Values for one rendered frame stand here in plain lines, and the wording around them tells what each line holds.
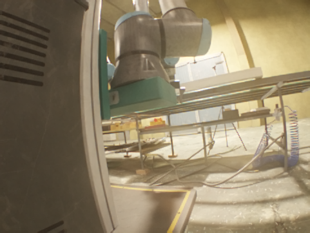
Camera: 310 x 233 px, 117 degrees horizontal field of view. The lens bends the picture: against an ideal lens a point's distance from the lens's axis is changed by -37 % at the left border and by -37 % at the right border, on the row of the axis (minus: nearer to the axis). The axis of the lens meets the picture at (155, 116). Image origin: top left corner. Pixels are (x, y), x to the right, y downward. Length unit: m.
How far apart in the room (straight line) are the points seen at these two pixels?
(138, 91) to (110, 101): 0.10
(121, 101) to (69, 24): 0.25
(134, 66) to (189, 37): 0.21
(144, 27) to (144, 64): 0.13
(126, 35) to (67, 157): 0.39
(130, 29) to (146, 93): 0.22
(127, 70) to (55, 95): 0.26
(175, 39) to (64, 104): 0.39
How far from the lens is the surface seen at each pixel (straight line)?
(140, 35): 0.49
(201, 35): 0.52
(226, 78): 1.23
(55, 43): 0.23
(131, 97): 0.40
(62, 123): 0.20
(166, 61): 0.82
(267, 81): 1.30
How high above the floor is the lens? 0.59
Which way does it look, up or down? 4 degrees up
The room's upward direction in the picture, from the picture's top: 7 degrees counter-clockwise
